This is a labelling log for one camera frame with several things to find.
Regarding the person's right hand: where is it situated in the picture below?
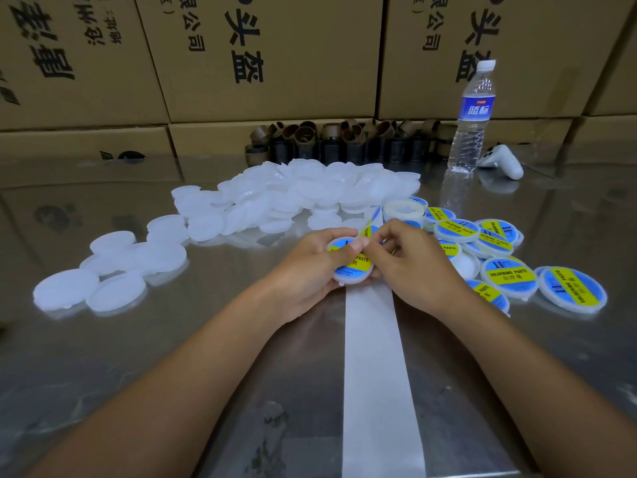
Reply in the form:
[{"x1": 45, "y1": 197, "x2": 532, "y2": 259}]
[{"x1": 363, "y1": 218, "x2": 477, "y2": 319}]

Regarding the person's left hand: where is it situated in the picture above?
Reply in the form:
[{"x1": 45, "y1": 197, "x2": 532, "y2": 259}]
[{"x1": 261, "y1": 228, "x2": 370, "y2": 325}]

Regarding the pile of white plastic lids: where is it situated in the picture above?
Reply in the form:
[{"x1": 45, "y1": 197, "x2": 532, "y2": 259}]
[{"x1": 33, "y1": 159, "x2": 421, "y2": 315}]

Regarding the sticker roll with backing strip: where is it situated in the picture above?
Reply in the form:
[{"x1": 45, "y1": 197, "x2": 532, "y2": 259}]
[{"x1": 341, "y1": 197, "x2": 429, "y2": 478}]

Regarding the person's left forearm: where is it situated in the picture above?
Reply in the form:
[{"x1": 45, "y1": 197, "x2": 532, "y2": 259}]
[{"x1": 25, "y1": 291, "x2": 290, "y2": 478}]

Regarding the person's right forearm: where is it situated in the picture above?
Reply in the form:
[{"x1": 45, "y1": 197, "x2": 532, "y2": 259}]
[{"x1": 443, "y1": 291, "x2": 637, "y2": 478}]

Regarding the white handheld controller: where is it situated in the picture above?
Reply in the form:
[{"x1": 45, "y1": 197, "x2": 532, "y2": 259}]
[{"x1": 478, "y1": 144, "x2": 525, "y2": 181}]

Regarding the row of dark cardboard tubes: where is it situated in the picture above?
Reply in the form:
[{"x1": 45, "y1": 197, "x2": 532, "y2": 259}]
[{"x1": 246, "y1": 119, "x2": 454, "y2": 165}]

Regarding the clear plastic water bottle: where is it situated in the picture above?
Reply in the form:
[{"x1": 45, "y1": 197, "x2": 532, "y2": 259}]
[{"x1": 448, "y1": 60, "x2": 497, "y2": 177}]

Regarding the stack of brown cardboard boxes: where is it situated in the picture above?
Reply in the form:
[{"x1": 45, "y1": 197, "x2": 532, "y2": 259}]
[{"x1": 0, "y1": 0, "x2": 637, "y2": 155}]

